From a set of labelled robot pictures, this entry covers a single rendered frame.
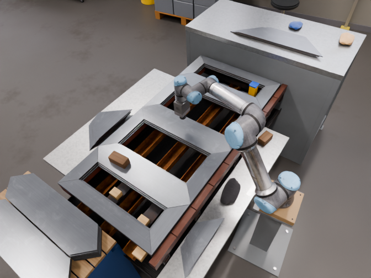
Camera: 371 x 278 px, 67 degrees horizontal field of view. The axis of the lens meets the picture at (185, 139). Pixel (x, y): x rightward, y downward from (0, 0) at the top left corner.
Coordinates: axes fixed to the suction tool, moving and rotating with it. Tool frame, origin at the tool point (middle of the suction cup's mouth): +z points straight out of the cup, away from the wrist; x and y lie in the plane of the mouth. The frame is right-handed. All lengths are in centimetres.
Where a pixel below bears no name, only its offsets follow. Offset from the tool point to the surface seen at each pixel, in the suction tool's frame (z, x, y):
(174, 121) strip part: 9.9, -8.6, -1.2
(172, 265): 26, 45, 72
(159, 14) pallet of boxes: 87, -225, -231
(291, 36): -13, 27, -106
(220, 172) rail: 11.5, 39.5, 16.0
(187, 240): 23, 45, 57
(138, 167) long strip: 9.8, -3.4, 42.4
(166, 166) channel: 26.1, 2.6, 24.6
